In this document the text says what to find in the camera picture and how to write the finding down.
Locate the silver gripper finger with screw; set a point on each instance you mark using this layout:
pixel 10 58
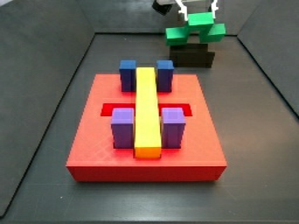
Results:
pixel 213 7

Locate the left dark blue block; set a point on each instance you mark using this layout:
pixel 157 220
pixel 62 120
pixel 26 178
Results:
pixel 126 70

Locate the red base board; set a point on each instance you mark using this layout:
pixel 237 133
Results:
pixel 94 161

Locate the black angled fixture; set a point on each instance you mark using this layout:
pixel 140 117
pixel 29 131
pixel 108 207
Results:
pixel 190 55

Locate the yellow long bar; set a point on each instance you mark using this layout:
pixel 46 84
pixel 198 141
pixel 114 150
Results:
pixel 146 121

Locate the purple block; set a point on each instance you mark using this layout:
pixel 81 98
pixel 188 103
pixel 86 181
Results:
pixel 172 127
pixel 121 126

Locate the right purple block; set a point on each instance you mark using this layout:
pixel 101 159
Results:
pixel 172 127

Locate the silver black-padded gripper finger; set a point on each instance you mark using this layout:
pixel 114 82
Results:
pixel 182 9

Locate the left purple block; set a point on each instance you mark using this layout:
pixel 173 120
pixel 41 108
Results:
pixel 121 126

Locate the right dark blue block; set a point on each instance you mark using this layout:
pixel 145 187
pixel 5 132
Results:
pixel 164 76

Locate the green U-shaped block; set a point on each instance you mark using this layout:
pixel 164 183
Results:
pixel 200 23

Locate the dark blue block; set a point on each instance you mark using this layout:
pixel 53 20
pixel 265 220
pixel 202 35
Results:
pixel 164 76
pixel 126 70

